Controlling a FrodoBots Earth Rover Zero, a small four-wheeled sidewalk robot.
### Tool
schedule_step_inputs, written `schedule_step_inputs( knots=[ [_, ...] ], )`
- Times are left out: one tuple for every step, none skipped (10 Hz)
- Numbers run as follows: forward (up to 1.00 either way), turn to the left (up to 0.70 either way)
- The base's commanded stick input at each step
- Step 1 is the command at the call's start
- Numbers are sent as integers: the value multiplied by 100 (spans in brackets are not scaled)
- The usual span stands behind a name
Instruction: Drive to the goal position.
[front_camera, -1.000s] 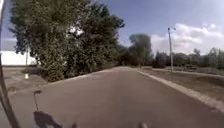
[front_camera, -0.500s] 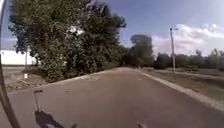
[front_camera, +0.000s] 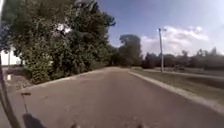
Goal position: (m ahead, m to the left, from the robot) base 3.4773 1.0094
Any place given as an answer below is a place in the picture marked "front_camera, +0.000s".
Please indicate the dark green tree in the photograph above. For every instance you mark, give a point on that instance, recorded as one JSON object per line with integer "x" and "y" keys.
{"x": 129, "y": 50}

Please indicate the grey asphalt road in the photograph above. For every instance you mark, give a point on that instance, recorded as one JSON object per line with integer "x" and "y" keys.
{"x": 113, "y": 96}

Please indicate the tall grey street lamp pole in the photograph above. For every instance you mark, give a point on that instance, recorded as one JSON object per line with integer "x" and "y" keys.
{"x": 161, "y": 50}

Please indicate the large green tree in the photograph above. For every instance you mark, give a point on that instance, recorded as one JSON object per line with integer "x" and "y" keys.
{"x": 56, "y": 36}

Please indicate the pale concrete kerb strip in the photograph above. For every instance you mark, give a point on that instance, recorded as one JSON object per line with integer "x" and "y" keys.
{"x": 173, "y": 89}

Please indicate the grass verge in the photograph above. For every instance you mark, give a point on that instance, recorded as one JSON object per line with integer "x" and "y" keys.
{"x": 186, "y": 83}

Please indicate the distant row of trees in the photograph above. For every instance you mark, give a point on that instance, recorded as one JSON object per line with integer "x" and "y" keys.
{"x": 193, "y": 60}

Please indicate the grey side road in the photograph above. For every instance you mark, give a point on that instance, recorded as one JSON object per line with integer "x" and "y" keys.
{"x": 196, "y": 75}

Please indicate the white building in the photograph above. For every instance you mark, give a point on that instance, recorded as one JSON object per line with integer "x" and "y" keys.
{"x": 8, "y": 58}

